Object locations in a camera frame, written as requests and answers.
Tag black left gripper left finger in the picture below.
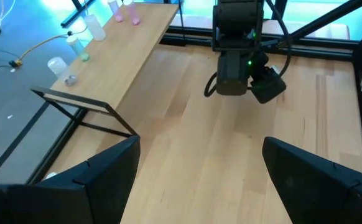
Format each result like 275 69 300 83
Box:
39 136 141 224

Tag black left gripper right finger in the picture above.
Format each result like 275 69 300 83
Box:
262 136 362 224

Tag clear bottle white pills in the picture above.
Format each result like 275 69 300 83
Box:
47 57 78 88

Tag teal vial white cap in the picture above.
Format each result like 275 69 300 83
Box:
65 35 91 62

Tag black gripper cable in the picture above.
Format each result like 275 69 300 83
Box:
203 72 218 98

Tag black desk leg frame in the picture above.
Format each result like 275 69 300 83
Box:
289 0 362 40
60 0 90 28

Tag wooden shelf black frame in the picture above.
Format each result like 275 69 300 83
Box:
30 2 180 139

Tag beige cord yellow plug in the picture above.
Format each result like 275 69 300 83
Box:
9 26 88 68

